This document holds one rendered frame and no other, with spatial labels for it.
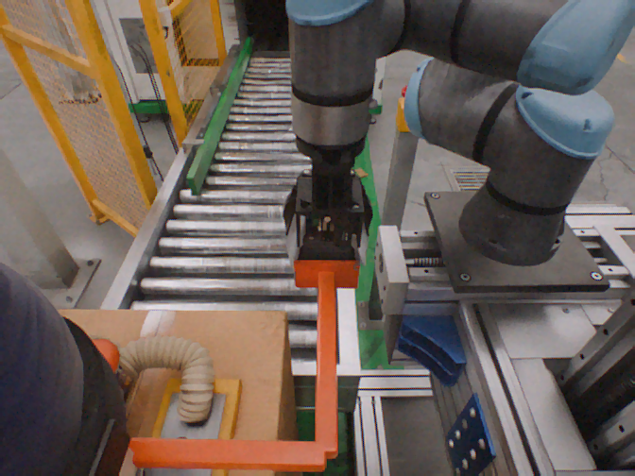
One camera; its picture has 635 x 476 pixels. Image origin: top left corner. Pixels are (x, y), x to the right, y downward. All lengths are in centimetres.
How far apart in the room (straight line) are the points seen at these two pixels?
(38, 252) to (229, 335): 150
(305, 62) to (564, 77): 19
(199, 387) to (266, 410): 10
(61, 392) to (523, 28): 39
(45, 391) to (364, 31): 31
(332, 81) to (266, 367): 41
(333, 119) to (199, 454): 32
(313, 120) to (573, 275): 47
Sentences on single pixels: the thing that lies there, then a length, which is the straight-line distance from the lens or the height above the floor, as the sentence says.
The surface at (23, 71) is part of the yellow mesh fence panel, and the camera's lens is 217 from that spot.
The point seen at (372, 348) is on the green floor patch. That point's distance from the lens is 172.
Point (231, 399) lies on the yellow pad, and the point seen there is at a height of 97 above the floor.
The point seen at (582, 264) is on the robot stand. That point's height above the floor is 104.
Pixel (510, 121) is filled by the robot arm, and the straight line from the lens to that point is 57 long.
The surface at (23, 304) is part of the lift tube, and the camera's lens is 27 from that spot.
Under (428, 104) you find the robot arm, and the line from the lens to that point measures 61.
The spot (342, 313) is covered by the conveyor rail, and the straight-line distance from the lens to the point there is 107.
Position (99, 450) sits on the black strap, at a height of 121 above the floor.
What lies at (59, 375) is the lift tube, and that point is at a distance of 28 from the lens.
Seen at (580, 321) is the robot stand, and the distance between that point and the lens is 76.
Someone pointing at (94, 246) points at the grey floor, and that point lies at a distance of 239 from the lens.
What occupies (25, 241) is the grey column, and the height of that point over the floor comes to 34.
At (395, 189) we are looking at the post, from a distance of 126.
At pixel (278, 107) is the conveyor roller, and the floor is 52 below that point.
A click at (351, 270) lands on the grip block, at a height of 109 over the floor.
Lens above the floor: 147
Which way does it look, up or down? 44 degrees down
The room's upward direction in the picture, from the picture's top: straight up
